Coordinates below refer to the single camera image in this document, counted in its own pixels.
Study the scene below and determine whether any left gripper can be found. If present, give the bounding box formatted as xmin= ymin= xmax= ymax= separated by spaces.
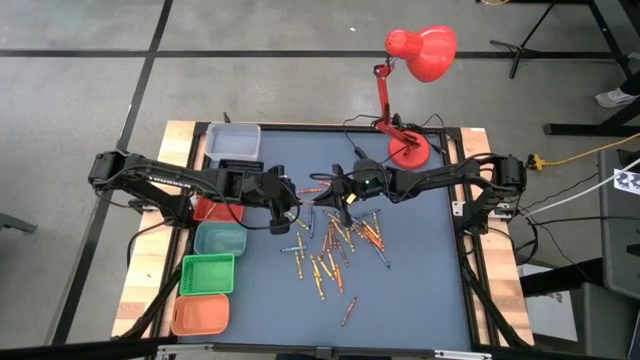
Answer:
xmin=252 ymin=163 xmax=308 ymax=236

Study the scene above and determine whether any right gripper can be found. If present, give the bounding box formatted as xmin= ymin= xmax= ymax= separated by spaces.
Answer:
xmin=313 ymin=159 xmax=392 ymax=229

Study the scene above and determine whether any black plastic basket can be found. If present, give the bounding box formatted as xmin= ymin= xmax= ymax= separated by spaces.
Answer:
xmin=218 ymin=158 xmax=265 ymax=171

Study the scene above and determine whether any red plastic basket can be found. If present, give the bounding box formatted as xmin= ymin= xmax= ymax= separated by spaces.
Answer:
xmin=192 ymin=195 xmax=246 ymax=225

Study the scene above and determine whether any teal plastic bin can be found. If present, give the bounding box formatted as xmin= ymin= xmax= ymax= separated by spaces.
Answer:
xmin=193 ymin=221 xmax=249 ymax=258

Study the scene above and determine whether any clear plastic bin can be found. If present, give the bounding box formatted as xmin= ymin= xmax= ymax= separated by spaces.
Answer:
xmin=204 ymin=122 xmax=262 ymax=162

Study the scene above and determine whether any green plastic basket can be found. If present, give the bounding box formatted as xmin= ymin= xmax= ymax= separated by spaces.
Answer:
xmin=178 ymin=252 xmax=236 ymax=297

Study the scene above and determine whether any orange plastic bin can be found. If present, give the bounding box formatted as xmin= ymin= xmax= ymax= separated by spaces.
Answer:
xmin=170 ymin=293 xmax=231 ymax=337

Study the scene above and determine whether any red desk lamp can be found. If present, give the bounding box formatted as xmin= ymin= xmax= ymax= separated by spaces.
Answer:
xmin=372 ymin=24 xmax=459 ymax=171

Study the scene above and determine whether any black tripod stand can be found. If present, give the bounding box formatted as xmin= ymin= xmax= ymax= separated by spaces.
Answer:
xmin=474 ymin=0 xmax=640 ymax=81

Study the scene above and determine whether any black stand base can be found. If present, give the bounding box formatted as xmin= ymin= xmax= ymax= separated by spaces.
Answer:
xmin=543 ymin=97 xmax=640 ymax=137

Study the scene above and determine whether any grey furniture foot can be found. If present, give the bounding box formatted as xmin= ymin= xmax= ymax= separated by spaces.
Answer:
xmin=0 ymin=212 xmax=39 ymax=235

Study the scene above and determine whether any grey cabinet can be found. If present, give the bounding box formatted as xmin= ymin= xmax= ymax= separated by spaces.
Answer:
xmin=598 ymin=148 xmax=640 ymax=301

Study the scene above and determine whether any black-white marker tag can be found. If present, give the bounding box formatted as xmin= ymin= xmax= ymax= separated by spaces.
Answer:
xmin=612 ymin=168 xmax=640 ymax=196

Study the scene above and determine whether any person's shoe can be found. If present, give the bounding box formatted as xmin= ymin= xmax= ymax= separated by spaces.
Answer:
xmin=594 ymin=87 xmax=636 ymax=109

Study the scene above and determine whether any black lamp power cable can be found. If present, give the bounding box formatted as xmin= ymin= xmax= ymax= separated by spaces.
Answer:
xmin=342 ymin=113 xmax=446 ymax=167

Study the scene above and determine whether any black table frame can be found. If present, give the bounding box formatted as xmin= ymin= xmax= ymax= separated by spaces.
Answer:
xmin=149 ymin=120 xmax=534 ymax=351

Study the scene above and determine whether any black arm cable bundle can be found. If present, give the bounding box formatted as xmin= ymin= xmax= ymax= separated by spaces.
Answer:
xmin=117 ymin=259 xmax=185 ymax=341
xmin=459 ymin=249 xmax=534 ymax=350

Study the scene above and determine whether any aluminium table rail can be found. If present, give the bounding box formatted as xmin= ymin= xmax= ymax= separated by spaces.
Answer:
xmin=155 ymin=342 xmax=494 ymax=360

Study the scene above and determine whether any yellow extension cord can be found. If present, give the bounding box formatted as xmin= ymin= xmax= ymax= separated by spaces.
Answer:
xmin=529 ymin=132 xmax=640 ymax=170

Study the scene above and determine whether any white cable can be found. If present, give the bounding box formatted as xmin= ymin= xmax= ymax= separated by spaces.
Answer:
xmin=529 ymin=158 xmax=640 ymax=216

